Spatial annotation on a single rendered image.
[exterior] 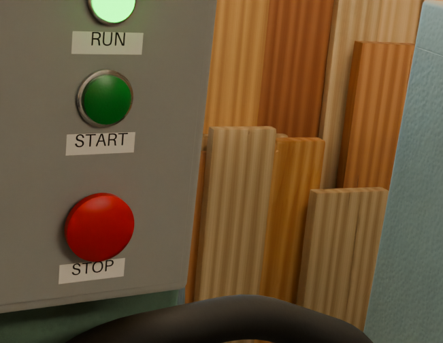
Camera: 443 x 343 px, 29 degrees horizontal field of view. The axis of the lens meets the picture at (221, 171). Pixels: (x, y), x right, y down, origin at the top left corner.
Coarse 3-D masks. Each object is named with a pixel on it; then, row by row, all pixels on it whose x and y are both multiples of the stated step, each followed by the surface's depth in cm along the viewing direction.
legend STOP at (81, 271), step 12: (72, 264) 37; (84, 264) 37; (96, 264) 37; (108, 264) 37; (120, 264) 38; (60, 276) 37; (72, 276) 37; (84, 276) 37; (96, 276) 37; (108, 276) 38; (120, 276) 38
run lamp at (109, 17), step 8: (88, 0) 33; (96, 0) 33; (104, 0) 33; (112, 0) 33; (120, 0) 33; (128, 0) 33; (88, 8) 33; (96, 8) 33; (104, 8) 33; (112, 8) 33; (120, 8) 33; (128, 8) 33; (96, 16) 33; (104, 16) 33; (112, 16) 33; (120, 16) 33; (128, 16) 34; (112, 24) 34
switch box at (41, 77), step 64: (0, 0) 32; (64, 0) 33; (192, 0) 35; (0, 64) 32; (64, 64) 34; (128, 64) 35; (192, 64) 36; (0, 128) 33; (64, 128) 34; (128, 128) 36; (192, 128) 37; (0, 192) 34; (64, 192) 35; (128, 192) 37; (192, 192) 38; (0, 256) 35; (64, 256) 36; (128, 256) 38
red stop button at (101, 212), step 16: (80, 208) 35; (96, 208) 35; (112, 208) 36; (128, 208) 36; (80, 224) 35; (96, 224) 35; (112, 224) 36; (128, 224) 36; (80, 240) 35; (96, 240) 36; (112, 240) 36; (128, 240) 37; (80, 256) 36; (96, 256) 36; (112, 256) 36
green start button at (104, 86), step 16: (96, 80) 34; (112, 80) 34; (128, 80) 35; (80, 96) 34; (96, 96) 34; (112, 96) 34; (128, 96) 35; (80, 112) 34; (96, 112) 34; (112, 112) 34; (128, 112) 35
